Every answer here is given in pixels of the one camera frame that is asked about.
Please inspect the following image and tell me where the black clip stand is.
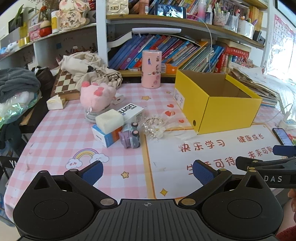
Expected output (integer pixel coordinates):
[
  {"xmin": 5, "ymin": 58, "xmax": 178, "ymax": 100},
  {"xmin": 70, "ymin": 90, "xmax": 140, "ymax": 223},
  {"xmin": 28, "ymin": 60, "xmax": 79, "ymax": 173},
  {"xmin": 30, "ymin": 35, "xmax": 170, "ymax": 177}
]
[{"xmin": 253, "ymin": 30, "xmax": 266, "ymax": 44}]

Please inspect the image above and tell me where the pink bunny ornament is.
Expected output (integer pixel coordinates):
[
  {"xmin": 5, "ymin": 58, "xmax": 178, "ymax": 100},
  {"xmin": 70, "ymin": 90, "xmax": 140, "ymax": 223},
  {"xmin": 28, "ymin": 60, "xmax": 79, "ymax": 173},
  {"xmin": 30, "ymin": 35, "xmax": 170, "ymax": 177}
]
[{"xmin": 58, "ymin": 0, "xmax": 89, "ymax": 32}]

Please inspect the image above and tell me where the white wooden bookshelf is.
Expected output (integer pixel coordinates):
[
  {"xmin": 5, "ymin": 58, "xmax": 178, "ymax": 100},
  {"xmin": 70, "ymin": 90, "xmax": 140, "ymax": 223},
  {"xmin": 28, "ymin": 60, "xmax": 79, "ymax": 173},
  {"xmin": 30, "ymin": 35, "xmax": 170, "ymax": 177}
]
[{"xmin": 0, "ymin": 0, "xmax": 271, "ymax": 78}]

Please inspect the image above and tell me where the pink sticker-covered cylinder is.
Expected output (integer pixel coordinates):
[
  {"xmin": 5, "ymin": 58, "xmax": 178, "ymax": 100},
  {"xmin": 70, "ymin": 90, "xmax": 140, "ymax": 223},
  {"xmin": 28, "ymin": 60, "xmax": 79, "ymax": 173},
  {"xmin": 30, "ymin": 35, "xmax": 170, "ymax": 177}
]
[{"xmin": 142, "ymin": 50, "xmax": 162, "ymax": 89}]

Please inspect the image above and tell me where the white spray bottle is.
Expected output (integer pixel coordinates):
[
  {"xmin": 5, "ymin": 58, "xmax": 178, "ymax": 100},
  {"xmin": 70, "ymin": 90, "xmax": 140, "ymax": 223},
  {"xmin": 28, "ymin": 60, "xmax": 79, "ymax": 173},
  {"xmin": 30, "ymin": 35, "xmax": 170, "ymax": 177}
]
[{"xmin": 205, "ymin": 5, "xmax": 213, "ymax": 25}]

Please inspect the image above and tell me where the white cable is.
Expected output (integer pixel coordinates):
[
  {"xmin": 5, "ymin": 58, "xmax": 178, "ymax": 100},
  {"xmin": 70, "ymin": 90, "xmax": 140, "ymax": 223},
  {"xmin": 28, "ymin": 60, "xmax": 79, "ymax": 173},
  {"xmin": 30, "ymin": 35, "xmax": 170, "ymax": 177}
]
[{"xmin": 185, "ymin": 14, "xmax": 214, "ymax": 73}]

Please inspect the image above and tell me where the row of storybooks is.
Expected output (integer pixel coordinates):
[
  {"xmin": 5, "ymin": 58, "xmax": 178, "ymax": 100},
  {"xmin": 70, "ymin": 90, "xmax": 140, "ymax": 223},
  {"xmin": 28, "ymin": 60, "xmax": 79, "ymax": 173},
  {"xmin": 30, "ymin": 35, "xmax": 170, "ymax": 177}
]
[{"xmin": 128, "ymin": 0, "xmax": 201, "ymax": 15}]

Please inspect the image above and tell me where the orange pink bottle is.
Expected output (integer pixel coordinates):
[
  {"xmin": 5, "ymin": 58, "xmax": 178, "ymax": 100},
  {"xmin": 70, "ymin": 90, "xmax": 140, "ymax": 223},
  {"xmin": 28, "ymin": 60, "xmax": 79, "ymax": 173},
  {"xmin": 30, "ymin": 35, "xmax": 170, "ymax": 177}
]
[{"xmin": 139, "ymin": 0, "xmax": 150, "ymax": 15}]

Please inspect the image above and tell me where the white desk lamp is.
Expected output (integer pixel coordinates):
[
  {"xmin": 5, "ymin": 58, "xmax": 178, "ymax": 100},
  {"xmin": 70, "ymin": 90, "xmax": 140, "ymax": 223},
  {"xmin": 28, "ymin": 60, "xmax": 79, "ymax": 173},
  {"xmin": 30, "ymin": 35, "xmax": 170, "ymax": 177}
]
[{"xmin": 132, "ymin": 27, "xmax": 182, "ymax": 35}]

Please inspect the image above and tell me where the white power strip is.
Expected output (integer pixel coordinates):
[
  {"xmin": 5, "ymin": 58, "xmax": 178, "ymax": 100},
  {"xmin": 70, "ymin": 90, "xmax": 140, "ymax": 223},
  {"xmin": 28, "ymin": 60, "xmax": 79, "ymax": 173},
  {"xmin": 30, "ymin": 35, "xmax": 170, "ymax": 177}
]
[{"xmin": 277, "ymin": 111, "xmax": 296, "ymax": 131}]

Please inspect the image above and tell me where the beige printed tote bag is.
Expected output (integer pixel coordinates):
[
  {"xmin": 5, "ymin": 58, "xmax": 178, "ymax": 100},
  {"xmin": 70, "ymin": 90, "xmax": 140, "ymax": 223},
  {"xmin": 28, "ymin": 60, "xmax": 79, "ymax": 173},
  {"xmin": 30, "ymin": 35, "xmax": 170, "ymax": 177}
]
[{"xmin": 60, "ymin": 51, "xmax": 123, "ymax": 90}]

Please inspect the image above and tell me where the white rectangular block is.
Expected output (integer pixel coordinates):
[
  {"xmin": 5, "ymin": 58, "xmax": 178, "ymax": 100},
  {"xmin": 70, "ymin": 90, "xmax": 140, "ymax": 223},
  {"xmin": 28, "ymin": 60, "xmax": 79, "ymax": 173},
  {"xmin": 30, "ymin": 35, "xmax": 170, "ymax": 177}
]
[{"xmin": 95, "ymin": 109, "xmax": 124, "ymax": 134}]

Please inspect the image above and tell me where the orange box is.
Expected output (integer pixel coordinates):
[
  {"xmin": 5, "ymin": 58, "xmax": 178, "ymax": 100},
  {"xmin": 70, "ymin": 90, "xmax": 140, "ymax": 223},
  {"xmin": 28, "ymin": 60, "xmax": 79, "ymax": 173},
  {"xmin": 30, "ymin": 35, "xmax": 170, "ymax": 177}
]
[{"xmin": 162, "ymin": 62, "xmax": 178, "ymax": 75}]

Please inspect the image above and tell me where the person's right forearm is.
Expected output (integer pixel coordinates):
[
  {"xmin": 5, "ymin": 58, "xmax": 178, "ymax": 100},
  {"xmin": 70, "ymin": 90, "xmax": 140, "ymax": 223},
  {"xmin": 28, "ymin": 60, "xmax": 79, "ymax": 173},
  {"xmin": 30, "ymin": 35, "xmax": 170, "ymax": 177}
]
[{"xmin": 275, "ymin": 226, "xmax": 296, "ymax": 241}]

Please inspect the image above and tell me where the white red-print desk mat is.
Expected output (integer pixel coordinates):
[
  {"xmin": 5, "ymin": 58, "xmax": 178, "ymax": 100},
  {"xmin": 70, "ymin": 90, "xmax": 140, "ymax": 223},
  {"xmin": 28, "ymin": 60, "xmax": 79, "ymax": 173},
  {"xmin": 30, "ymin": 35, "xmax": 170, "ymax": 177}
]
[{"xmin": 142, "ymin": 124, "xmax": 284, "ymax": 200}]

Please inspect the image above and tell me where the red round ornament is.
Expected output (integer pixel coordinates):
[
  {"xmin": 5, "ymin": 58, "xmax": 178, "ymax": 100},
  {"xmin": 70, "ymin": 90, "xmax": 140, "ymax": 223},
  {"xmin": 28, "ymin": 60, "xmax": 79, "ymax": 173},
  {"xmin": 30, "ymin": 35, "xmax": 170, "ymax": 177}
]
[{"xmin": 39, "ymin": 20, "xmax": 52, "ymax": 37}]

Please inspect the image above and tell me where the white black-print carton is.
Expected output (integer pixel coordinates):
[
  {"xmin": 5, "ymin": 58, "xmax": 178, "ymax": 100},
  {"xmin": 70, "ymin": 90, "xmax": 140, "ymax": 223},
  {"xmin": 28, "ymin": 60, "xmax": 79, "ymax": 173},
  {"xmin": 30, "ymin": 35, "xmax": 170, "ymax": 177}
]
[{"xmin": 116, "ymin": 103, "xmax": 145, "ymax": 123}]

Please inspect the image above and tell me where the clear pen holder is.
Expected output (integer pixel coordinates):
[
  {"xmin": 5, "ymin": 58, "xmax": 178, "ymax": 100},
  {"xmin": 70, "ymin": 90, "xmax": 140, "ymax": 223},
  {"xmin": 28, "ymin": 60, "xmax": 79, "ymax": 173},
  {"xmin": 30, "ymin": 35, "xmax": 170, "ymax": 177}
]
[{"xmin": 213, "ymin": 2, "xmax": 238, "ymax": 32}]

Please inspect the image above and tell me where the alphabet wall poster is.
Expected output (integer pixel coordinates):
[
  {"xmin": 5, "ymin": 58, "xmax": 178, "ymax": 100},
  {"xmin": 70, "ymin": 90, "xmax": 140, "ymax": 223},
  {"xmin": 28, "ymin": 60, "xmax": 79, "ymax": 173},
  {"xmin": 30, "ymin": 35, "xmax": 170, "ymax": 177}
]
[{"xmin": 269, "ymin": 14, "xmax": 296, "ymax": 77}]

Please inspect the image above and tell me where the pink plush toy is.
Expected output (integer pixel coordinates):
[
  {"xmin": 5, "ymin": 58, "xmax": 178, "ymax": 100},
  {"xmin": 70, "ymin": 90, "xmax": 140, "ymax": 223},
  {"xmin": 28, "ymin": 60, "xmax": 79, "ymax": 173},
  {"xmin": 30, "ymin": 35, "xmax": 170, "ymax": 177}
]
[{"xmin": 80, "ymin": 81, "xmax": 117, "ymax": 110}]

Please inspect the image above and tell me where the iridescent plastic bag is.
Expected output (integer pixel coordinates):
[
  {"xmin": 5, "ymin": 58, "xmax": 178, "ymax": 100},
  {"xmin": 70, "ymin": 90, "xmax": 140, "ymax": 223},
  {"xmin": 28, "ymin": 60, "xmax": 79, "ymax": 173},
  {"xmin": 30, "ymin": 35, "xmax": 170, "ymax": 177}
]
[{"xmin": 0, "ymin": 91, "xmax": 42, "ymax": 127}]

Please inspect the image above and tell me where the cream quilted handbag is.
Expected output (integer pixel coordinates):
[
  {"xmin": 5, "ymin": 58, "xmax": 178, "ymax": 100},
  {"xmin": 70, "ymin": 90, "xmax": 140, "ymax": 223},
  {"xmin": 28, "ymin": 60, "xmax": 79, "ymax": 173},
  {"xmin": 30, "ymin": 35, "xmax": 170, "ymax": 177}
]
[{"xmin": 106, "ymin": 0, "xmax": 129, "ymax": 15}]

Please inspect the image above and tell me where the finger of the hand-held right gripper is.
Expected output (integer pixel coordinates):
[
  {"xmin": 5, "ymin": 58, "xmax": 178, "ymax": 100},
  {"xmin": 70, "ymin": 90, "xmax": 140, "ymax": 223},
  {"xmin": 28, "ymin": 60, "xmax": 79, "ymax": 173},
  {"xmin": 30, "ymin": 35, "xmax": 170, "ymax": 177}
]
[
  {"xmin": 273, "ymin": 145, "xmax": 296, "ymax": 158},
  {"xmin": 235, "ymin": 156, "xmax": 296, "ymax": 174}
]

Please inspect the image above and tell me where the yellow cardboard box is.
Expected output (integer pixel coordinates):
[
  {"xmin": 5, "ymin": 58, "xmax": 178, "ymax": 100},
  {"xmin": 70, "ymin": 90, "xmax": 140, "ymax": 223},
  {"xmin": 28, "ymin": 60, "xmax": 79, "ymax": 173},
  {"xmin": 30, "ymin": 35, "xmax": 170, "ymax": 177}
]
[{"xmin": 174, "ymin": 69, "xmax": 263, "ymax": 135}]

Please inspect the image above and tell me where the clear labelled jar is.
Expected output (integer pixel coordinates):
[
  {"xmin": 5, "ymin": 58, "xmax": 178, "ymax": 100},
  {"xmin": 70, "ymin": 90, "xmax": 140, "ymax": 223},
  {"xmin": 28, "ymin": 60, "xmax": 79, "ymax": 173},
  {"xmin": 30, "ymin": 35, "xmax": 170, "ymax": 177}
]
[{"xmin": 85, "ymin": 107, "xmax": 99, "ymax": 123}]

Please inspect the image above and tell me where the black smartphone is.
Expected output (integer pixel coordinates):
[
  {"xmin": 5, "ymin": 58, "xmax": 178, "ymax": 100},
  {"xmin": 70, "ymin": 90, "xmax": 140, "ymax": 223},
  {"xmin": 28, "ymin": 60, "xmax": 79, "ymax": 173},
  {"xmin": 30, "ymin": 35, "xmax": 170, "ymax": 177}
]
[
  {"xmin": 154, "ymin": 3, "xmax": 186, "ymax": 19},
  {"xmin": 272, "ymin": 127, "xmax": 294, "ymax": 146}
]

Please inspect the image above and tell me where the white orange blue carton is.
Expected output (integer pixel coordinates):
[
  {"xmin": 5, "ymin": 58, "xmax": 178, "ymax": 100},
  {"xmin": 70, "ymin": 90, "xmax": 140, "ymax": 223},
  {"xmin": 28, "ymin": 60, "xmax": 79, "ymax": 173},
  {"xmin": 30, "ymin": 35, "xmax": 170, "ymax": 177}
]
[{"xmin": 91, "ymin": 124, "xmax": 123, "ymax": 148}]

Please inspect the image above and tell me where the dark cloth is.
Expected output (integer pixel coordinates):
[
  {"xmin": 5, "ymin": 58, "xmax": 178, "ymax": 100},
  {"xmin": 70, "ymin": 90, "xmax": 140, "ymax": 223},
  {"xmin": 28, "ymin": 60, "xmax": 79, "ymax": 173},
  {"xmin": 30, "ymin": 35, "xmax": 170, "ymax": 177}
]
[{"xmin": 0, "ymin": 123, "xmax": 30, "ymax": 149}]

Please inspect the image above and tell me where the black bag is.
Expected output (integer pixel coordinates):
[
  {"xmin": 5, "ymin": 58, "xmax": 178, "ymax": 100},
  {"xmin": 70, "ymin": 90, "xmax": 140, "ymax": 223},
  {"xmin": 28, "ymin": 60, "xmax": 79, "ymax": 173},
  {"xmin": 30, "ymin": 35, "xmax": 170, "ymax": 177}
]
[{"xmin": 34, "ymin": 66, "xmax": 56, "ymax": 91}]

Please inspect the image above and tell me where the folded grey cloth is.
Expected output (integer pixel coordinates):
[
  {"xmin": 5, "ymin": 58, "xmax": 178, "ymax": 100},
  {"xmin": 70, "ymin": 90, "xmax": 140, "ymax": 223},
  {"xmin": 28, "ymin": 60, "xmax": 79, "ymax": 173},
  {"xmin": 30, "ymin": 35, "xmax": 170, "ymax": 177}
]
[{"xmin": 0, "ymin": 68, "xmax": 41, "ymax": 103}]

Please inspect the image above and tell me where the white pen container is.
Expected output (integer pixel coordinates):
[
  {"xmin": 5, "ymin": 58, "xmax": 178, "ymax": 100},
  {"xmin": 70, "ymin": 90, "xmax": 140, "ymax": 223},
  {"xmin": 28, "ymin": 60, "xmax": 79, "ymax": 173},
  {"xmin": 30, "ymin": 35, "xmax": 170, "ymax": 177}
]
[{"xmin": 238, "ymin": 19, "xmax": 255, "ymax": 39}]

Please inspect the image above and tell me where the wooden chessboard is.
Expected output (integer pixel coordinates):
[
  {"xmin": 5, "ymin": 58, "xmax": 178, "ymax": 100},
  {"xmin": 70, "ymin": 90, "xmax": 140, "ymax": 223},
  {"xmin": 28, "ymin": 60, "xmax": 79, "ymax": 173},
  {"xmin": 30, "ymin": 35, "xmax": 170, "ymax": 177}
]
[{"xmin": 50, "ymin": 69, "xmax": 81, "ymax": 100}]

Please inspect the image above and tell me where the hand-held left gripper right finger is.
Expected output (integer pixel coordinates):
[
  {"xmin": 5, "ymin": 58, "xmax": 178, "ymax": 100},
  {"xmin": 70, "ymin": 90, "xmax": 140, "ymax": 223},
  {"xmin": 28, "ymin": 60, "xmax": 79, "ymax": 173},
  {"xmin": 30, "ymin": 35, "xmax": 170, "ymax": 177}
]
[{"xmin": 178, "ymin": 159, "xmax": 270, "ymax": 208}]

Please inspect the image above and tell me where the pearl ribbon hair accessory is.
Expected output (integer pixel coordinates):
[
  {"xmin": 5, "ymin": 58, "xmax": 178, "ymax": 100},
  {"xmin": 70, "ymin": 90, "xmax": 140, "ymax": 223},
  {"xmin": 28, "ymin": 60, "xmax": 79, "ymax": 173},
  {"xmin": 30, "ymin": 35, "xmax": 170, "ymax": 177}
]
[{"xmin": 141, "ymin": 115, "xmax": 197, "ymax": 141}]

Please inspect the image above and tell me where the stack of papers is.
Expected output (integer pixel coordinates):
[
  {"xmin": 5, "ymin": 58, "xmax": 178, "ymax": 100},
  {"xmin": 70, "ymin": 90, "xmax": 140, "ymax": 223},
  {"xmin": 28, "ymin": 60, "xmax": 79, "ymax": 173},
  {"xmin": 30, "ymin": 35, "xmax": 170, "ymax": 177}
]
[{"xmin": 229, "ymin": 62, "xmax": 281, "ymax": 108}]

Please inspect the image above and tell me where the pink checked tablecloth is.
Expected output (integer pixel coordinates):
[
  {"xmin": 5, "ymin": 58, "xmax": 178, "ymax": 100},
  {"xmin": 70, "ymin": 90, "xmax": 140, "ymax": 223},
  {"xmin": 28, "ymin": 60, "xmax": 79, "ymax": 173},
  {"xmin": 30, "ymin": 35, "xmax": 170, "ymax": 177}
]
[{"xmin": 3, "ymin": 82, "xmax": 296, "ymax": 223}]

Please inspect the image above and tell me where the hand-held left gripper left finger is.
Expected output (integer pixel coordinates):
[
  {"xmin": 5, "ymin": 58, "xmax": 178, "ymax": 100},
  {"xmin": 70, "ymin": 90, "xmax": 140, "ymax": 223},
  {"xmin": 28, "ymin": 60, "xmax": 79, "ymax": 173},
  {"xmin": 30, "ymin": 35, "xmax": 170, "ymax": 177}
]
[{"xmin": 30, "ymin": 160, "xmax": 119, "ymax": 209}]

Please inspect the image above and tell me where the yellow book set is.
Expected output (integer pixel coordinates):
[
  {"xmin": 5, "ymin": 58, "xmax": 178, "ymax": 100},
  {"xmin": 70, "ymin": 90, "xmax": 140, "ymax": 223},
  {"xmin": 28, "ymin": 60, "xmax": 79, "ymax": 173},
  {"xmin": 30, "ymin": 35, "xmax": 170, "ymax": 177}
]
[{"xmin": 248, "ymin": 6, "xmax": 264, "ymax": 32}]

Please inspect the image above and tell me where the purple toy car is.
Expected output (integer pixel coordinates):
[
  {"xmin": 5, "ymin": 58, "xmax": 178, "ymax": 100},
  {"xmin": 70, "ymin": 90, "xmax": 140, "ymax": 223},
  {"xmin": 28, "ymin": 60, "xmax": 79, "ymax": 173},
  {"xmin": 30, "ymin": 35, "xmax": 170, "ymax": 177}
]
[{"xmin": 118, "ymin": 122, "xmax": 141, "ymax": 149}]

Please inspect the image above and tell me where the person's right hand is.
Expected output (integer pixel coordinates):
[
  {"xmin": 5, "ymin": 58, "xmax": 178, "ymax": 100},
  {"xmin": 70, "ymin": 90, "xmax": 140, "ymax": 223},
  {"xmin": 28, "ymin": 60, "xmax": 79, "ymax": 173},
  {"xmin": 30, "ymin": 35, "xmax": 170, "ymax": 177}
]
[{"xmin": 287, "ymin": 189, "xmax": 296, "ymax": 223}]

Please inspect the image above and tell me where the row of colourful books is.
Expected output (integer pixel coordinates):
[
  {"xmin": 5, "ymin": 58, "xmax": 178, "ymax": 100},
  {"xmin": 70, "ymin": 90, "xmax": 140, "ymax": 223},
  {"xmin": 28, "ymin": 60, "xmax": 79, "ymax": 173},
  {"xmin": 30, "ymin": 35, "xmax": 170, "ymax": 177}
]
[{"xmin": 108, "ymin": 34, "xmax": 251, "ymax": 75}]

